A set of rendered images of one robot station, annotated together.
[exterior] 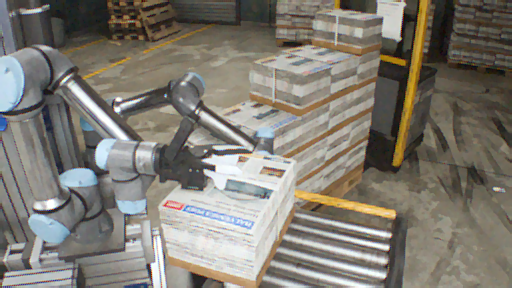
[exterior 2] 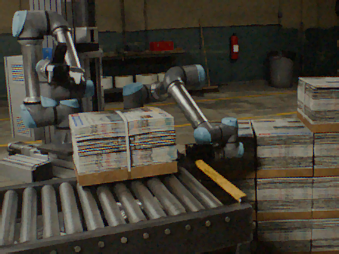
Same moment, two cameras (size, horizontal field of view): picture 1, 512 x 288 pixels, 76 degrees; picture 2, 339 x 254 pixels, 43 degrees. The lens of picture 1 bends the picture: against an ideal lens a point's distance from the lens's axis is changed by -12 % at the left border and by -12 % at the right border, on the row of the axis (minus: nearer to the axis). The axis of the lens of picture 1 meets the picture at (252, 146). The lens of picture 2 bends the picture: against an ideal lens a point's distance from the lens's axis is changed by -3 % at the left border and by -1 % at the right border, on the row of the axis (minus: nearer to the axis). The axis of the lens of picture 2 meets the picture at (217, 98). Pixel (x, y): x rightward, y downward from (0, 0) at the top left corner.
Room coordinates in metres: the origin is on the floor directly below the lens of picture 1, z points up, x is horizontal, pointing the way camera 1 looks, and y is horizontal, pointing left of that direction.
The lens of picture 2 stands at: (0.01, -1.43, 1.38)
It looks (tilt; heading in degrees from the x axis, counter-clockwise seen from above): 10 degrees down; 46
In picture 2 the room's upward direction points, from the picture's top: 1 degrees counter-clockwise
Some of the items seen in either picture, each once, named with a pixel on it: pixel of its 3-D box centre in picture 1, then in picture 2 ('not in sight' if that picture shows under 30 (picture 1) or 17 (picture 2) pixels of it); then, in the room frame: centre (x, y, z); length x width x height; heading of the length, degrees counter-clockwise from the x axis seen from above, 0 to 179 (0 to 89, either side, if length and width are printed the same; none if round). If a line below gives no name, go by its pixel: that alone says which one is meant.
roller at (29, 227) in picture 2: not in sight; (29, 217); (0.48, -0.06, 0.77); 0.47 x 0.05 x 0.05; 68
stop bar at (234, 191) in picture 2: (337, 202); (218, 178); (1.09, -0.32, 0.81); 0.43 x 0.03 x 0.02; 68
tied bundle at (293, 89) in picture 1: (289, 82); (330, 103); (2.03, -0.21, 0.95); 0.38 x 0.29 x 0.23; 47
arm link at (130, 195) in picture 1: (132, 186); (54, 92); (0.75, 0.31, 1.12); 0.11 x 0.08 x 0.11; 170
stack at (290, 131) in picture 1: (273, 169); (305, 197); (1.94, -0.13, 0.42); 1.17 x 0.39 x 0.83; 135
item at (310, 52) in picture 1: (318, 53); not in sight; (2.26, -0.41, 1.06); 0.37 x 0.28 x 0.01; 44
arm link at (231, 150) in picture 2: not in sight; (231, 150); (1.43, -0.05, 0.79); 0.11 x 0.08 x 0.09; 158
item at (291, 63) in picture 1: (293, 63); (332, 82); (2.02, -0.23, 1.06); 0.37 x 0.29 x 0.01; 47
